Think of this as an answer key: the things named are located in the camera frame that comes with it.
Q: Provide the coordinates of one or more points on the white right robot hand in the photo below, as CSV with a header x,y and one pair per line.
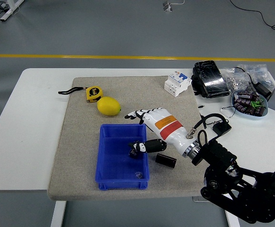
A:
x,y
168,127

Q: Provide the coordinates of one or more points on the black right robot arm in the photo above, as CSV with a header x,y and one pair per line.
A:
x,y
217,153

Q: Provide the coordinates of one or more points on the blue plastic box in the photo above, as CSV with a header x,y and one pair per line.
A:
x,y
118,165

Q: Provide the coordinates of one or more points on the grey-brown mat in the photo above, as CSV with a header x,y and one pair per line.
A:
x,y
151,94

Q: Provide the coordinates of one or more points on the white circuit breaker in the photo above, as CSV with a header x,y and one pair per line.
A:
x,y
175,85

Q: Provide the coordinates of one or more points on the small metal part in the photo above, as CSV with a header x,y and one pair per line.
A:
x,y
139,174

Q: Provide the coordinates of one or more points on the yellow lemon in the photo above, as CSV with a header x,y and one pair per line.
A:
x,y
109,106

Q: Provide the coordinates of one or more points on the black glossy case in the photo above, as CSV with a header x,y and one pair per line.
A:
x,y
210,78

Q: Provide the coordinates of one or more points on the clear bag of nuts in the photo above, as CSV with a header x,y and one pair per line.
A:
x,y
234,81

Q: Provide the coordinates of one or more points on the yellow tape measure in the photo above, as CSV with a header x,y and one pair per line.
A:
x,y
94,93

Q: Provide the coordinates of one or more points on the dark capacitor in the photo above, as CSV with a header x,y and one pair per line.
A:
x,y
259,111
244,95

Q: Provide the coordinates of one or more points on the light blue bowl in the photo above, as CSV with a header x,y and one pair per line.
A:
x,y
253,117

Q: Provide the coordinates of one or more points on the green connector pieces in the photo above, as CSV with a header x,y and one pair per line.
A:
x,y
255,104

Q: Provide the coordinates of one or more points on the black adapter block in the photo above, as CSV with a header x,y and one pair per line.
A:
x,y
262,89

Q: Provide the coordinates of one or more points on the clear bag of small parts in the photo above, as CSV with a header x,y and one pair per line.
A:
x,y
260,73

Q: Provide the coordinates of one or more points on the white table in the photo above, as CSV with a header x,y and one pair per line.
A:
x,y
33,118

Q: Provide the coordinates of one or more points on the white furniture frame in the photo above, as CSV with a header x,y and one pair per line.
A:
x,y
8,13

